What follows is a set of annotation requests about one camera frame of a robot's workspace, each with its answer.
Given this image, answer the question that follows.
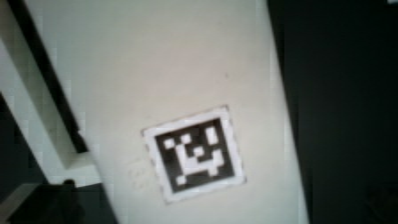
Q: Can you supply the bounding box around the white cabinet body box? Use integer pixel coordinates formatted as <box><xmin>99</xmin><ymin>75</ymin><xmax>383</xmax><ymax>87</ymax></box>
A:
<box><xmin>0</xmin><ymin>0</ymin><xmax>101</xmax><ymax>187</ymax></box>

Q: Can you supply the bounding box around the white cabinet top block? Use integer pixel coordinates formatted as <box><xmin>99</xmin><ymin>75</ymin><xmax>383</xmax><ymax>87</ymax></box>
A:
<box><xmin>23</xmin><ymin>0</ymin><xmax>309</xmax><ymax>224</ymax></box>

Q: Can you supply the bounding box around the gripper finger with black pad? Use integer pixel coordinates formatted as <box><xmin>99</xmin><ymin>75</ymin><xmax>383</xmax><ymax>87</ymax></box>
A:
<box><xmin>0</xmin><ymin>180</ymin><xmax>115</xmax><ymax>224</ymax></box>

